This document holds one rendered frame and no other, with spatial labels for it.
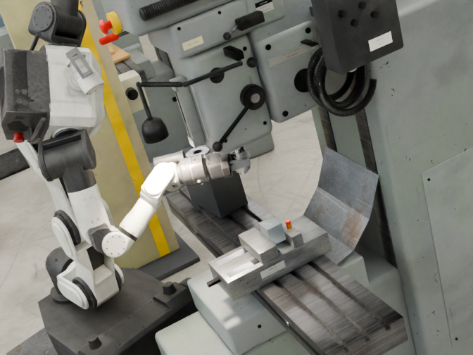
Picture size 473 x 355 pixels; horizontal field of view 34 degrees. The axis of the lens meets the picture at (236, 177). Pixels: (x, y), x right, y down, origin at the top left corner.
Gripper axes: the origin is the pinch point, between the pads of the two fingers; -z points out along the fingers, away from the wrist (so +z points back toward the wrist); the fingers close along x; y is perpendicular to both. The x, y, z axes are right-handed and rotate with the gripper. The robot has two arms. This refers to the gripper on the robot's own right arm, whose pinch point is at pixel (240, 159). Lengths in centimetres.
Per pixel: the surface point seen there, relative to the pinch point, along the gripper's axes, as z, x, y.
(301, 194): -9, 194, 123
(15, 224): 185, 246, 125
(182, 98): 10.3, -6.9, -26.1
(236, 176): 6.3, 31.2, 20.7
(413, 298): -43, -4, 62
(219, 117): 1.2, -11.5, -19.8
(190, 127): 10.6, -7.0, -17.1
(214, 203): 15.8, 27.1, 27.0
